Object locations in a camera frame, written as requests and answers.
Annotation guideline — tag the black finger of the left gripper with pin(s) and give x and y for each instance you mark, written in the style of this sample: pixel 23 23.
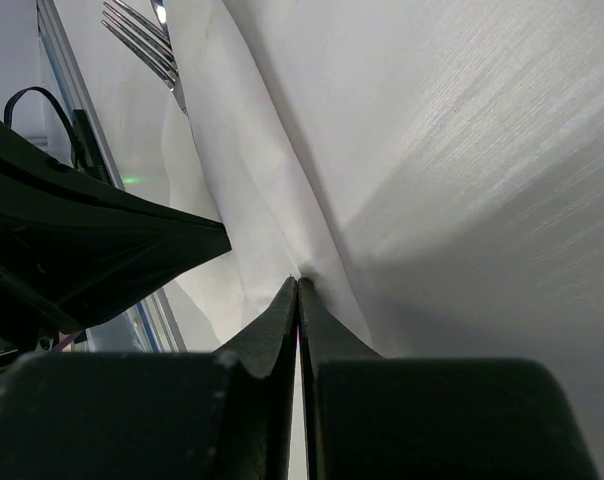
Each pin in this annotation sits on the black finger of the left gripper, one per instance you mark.
pixel 75 252

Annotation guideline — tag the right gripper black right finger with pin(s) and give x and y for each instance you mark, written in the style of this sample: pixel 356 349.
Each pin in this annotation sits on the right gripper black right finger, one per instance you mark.
pixel 372 417

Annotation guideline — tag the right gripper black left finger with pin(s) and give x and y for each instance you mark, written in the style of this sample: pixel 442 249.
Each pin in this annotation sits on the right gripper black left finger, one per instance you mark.
pixel 219 415

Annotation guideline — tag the white paper napkin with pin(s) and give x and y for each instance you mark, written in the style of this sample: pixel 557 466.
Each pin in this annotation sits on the white paper napkin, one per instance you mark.
pixel 260 80

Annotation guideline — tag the silver fork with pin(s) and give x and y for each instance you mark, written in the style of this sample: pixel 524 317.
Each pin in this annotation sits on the silver fork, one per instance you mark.
pixel 148 42

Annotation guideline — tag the silver knife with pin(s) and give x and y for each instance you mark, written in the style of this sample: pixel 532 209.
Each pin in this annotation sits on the silver knife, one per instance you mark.
pixel 160 13

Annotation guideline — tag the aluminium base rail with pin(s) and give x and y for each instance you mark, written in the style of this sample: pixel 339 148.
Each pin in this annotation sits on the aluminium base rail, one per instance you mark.
pixel 149 325

